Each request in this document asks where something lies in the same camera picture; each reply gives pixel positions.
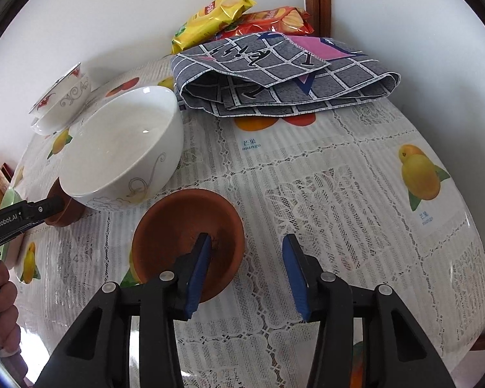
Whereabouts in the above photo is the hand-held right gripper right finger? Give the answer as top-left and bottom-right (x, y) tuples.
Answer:
(282, 233), (457, 388)

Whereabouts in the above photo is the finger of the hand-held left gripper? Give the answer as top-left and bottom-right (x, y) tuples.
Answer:
(22, 197), (65, 227)

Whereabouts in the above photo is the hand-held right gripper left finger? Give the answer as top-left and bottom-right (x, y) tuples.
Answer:
(32, 232), (215, 388)

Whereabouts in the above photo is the brown clay bowl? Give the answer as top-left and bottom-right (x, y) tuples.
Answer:
(131, 189), (245, 304)
(45, 178), (85, 227)

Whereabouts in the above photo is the person's left hand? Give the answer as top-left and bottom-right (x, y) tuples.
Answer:
(0, 263), (21, 352)

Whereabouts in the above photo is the green square plate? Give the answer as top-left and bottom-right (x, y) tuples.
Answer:
(0, 188), (29, 211)

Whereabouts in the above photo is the fruit print lace tablecloth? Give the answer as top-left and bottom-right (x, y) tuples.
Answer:
(4, 54), (485, 388)

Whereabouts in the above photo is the large white bowl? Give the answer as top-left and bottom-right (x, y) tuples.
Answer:
(30, 73), (92, 136)

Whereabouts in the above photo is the white bowl with scroll pattern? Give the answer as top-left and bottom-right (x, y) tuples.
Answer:
(59, 86), (185, 210)

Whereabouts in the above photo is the grey checked cloth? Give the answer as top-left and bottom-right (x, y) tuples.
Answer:
(170, 32), (402, 118)

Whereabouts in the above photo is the yellow chip bag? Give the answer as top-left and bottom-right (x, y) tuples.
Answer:
(171, 0), (256, 54)

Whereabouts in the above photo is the red chip bag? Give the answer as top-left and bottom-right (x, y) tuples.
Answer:
(216, 6), (315, 41)

